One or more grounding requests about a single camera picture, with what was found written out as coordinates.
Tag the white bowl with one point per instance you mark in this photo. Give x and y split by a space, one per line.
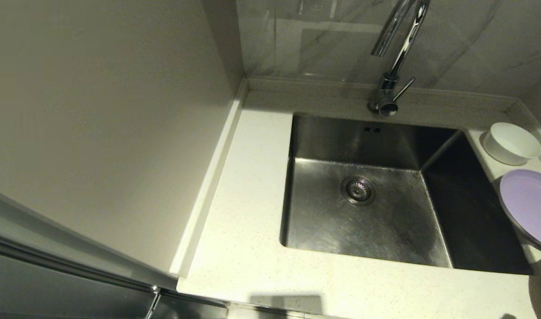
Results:
512 144

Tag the purple plastic plate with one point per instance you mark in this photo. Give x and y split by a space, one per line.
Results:
532 208

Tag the stainless steel sink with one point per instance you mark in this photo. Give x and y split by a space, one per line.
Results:
408 221

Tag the round metal drain strainer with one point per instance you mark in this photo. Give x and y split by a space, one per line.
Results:
358 190

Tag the chrome gooseneck faucet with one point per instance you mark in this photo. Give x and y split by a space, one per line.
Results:
386 95

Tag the beige tall cabinet side panel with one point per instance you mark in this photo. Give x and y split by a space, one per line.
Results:
97 133

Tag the steel appliance door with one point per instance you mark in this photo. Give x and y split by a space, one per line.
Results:
53 292

